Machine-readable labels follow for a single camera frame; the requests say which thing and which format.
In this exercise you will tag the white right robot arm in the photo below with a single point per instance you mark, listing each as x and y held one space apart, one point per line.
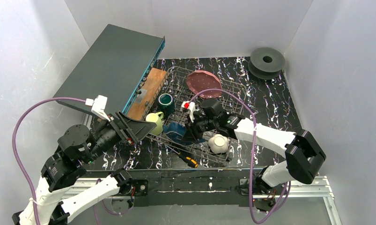
303 155

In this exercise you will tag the white flower shaped bowl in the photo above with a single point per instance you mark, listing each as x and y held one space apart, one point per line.
218 144

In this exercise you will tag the dark green glossy mug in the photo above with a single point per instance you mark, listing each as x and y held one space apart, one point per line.
166 104

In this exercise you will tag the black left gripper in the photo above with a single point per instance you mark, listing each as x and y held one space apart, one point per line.
122 128

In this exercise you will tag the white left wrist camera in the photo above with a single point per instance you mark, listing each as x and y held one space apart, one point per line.
98 106

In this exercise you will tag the dark grey flat box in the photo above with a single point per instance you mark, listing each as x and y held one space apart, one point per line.
114 66

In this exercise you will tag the dark blue plate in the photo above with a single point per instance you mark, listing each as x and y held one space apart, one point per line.
175 132

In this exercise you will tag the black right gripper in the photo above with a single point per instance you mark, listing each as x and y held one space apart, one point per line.
195 124

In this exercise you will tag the light green ceramic mug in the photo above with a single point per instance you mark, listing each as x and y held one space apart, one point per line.
156 117

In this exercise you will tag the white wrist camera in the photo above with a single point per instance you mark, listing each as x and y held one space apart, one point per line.
189 108
98 106

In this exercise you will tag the wooden board with bracket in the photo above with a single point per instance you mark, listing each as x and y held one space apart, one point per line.
142 104

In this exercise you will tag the black filament spool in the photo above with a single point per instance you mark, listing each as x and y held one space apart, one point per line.
266 63

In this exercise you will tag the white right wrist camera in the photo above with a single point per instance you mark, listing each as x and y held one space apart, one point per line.
189 108

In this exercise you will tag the yellow black screwdriver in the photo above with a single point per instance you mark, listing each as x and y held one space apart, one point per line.
188 160

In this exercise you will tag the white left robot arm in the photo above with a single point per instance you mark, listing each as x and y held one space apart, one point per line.
79 146

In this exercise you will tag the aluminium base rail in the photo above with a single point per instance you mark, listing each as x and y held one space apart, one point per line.
211 186

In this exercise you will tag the pink polka dot plate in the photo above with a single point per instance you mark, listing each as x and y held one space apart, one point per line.
200 80

